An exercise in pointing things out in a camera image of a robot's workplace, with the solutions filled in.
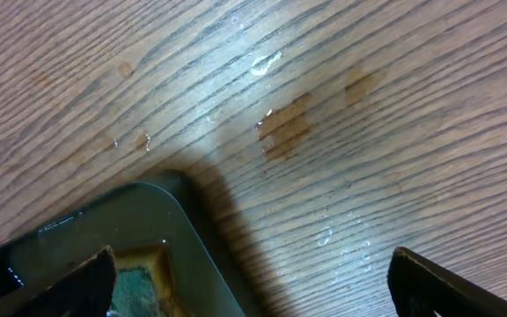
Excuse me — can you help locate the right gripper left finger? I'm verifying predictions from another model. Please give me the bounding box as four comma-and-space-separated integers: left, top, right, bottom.
0, 246, 117, 317

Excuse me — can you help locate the black water tray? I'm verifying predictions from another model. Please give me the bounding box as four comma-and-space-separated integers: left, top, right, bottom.
0, 171, 264, 316

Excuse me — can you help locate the green yellow sponge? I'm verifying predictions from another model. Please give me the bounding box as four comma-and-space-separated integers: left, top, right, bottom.
107, 244, 191, 317

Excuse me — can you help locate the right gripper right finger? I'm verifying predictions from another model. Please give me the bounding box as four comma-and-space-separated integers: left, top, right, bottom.
387, 247, 507, 317

